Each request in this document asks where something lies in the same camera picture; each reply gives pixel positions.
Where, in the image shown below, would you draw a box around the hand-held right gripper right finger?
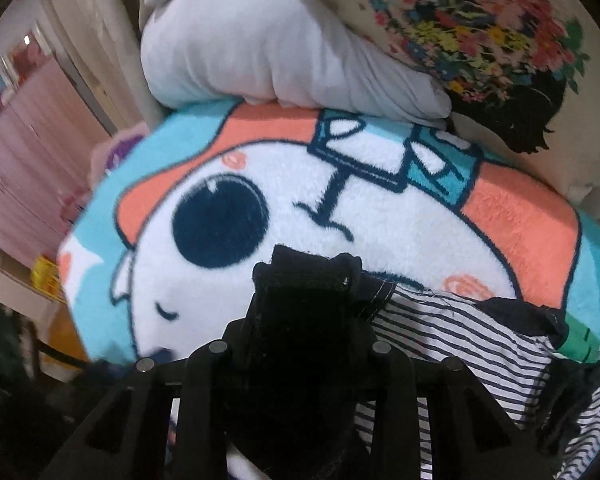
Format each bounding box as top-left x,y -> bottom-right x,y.
352,332 -> 558,480

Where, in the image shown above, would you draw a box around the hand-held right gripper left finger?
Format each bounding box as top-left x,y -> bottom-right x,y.
44,305 -> 255,480

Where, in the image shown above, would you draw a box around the black pants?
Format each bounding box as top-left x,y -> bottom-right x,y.
215,244 -> 397,480

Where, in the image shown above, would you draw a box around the black white striped garment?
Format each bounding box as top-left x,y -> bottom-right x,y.
352,284 -> 600,480

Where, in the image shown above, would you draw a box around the yellow box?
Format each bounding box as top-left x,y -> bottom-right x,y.
30,255 -> 67,302

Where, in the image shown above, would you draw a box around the cartoon printed blanket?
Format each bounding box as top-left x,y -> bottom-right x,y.
57,99 -> 600,377

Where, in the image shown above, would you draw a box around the white desk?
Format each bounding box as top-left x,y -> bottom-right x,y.
0,249 -> 67,317

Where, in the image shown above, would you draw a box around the pink wardrobe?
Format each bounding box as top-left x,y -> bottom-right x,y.
0,55 -> 112,272

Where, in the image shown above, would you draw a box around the white pillow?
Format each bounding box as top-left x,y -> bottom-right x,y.
140,0 -> 453,131

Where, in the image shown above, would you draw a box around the floral printed pillow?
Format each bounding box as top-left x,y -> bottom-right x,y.
320,0 -> 600,203

